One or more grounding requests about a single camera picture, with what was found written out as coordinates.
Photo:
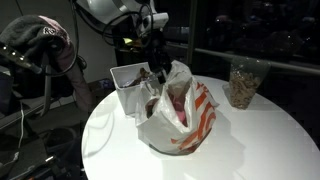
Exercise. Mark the pink cloth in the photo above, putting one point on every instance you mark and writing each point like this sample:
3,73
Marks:
180,111

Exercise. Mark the brown plush moose toy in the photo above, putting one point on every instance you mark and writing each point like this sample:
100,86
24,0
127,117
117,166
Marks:
136,80

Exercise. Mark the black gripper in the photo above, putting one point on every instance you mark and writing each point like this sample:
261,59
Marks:
156,50

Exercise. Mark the metal window rail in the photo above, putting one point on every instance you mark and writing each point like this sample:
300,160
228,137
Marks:
266,60

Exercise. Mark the grey window post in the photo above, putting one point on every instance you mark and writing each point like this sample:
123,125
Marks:
191,33

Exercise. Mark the white plastic basket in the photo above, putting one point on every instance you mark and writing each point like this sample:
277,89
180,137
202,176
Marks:
128,95

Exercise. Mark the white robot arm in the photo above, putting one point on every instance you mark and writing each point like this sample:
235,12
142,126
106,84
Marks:
106,8

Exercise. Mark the grey and pink jacket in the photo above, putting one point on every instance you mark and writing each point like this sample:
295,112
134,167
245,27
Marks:
40,36

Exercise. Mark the white plastic bag orange print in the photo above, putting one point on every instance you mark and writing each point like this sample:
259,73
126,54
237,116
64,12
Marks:
170,133

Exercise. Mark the clear bag of snacks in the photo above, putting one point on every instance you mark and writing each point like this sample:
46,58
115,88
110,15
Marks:
245,88

